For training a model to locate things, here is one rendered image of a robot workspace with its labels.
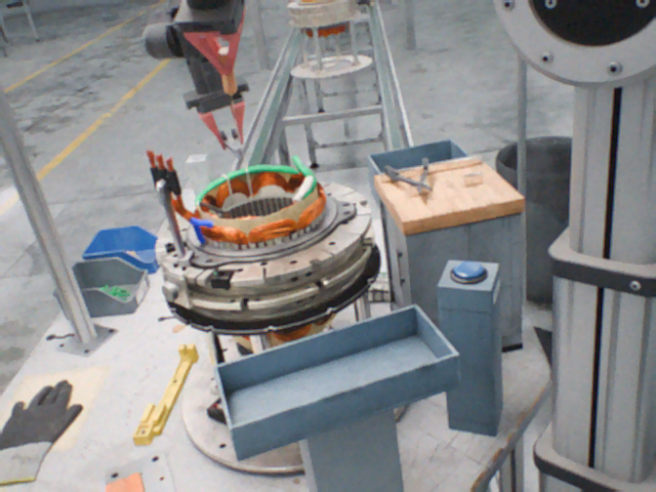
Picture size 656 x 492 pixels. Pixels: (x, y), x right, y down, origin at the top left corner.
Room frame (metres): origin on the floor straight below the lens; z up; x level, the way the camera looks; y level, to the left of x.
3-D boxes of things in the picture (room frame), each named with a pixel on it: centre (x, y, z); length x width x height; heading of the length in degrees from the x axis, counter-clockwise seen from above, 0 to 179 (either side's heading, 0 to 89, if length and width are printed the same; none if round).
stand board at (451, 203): (0.98, -0.20, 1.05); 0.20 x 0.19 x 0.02; 5
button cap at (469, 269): (0.75, -0.18, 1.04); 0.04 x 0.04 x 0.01
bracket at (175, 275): (0.77, 0.20, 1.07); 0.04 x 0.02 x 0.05; 44
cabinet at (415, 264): (0.98, -0.20, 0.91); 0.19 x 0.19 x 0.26; 5
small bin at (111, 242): (1.45, 0.49, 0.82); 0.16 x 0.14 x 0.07; 86
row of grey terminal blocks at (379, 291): (1.12, -0.10, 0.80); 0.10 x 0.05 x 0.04; 68
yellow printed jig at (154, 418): (0.91, 0.31, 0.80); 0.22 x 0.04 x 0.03; 168
